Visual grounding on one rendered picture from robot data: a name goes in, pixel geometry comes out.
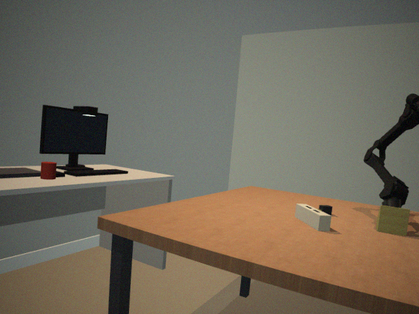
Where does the black two-prong plug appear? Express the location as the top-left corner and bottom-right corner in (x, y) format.
(318, 205), (332, 215)

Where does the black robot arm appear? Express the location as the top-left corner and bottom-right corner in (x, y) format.
(364, 94), (419, 208)

